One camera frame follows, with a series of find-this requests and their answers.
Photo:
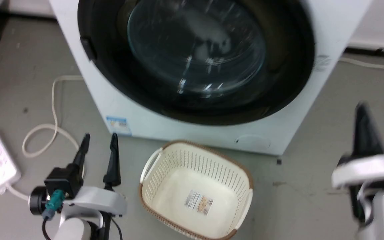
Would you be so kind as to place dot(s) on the blue energy label sticker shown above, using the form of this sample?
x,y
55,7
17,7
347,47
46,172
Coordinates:
x,y
118,125

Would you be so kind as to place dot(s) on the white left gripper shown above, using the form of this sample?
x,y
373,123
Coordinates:
x,y
102,200

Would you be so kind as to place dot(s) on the white front-load washing machine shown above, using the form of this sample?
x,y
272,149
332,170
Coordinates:
x,y
128,110

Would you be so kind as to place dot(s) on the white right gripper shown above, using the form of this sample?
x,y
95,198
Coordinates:
x,y
365,171

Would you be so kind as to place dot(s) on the barcode label sticker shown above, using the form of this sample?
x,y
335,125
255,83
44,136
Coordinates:
x,y
198,202

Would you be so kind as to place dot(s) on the cream plastic laundry basket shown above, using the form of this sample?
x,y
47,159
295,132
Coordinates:
x,y
178,186

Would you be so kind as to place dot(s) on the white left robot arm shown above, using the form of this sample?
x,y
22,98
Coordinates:
x,y
73,228

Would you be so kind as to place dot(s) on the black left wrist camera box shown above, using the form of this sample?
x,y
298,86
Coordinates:
x,y
62,181

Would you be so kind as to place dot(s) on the black round glass washer door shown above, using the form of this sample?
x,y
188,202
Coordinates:
x,y
195,50

